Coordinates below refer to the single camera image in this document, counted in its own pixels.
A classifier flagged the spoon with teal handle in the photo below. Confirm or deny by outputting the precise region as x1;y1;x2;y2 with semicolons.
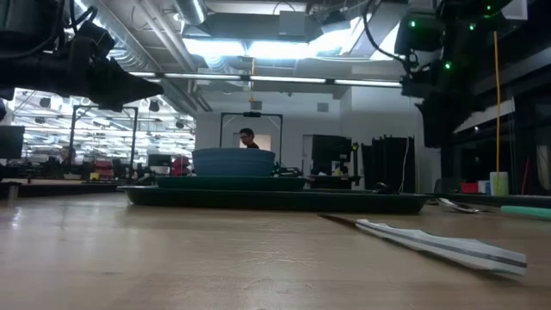
436;196;551;221

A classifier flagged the yellow extension cable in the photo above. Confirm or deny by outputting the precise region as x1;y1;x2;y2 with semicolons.
492;30;504;197

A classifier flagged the standing person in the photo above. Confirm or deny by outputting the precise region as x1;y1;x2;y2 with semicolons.
238;127;261;150

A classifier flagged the grey ceiling box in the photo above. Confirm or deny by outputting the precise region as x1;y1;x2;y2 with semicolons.
277;10;308;38

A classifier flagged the knife with striped handle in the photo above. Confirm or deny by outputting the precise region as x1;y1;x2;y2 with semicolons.
320;214;529;277

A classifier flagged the black monitor on desk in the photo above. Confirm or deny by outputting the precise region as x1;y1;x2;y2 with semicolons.
310;133;354;164

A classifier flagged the dark green plastic tray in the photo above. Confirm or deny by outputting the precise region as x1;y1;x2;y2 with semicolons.
118;184;431;215

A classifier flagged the black rig frame with camera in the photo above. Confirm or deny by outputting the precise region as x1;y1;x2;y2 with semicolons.
219;111;284;169

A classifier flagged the black aluminium table frame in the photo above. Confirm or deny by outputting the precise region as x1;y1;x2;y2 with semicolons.
0;178;551;208

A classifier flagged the black curtain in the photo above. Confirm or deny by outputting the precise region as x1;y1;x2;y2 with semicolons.
360;135;417;194

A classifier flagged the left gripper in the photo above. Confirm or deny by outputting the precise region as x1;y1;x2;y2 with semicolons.
64;19;164;112

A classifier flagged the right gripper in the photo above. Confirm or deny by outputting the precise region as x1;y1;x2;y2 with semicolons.
399;55;480;105

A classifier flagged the distant person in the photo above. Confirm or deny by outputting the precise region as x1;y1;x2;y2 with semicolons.
58;146;77;167

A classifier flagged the round silver duct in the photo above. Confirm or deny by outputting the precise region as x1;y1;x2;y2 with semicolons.
174;0;208;26

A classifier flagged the large silver ventilation duct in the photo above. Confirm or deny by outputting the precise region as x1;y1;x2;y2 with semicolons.
72;0;203;115

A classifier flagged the white green cup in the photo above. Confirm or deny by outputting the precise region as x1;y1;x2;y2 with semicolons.
489;171;511;198

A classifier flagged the red chair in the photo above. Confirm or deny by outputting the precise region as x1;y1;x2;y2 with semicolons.
170;156;191;177

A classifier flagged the dark desk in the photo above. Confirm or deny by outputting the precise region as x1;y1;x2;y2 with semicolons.
307;174;362;190

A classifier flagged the blue bowl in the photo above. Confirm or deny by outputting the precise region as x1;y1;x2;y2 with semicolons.
191;147;276;177

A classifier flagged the LED light bar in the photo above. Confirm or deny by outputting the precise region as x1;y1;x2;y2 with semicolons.
128;71;404;89

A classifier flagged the wide black rig frame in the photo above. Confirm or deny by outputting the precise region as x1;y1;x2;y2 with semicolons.
68;104;139;180

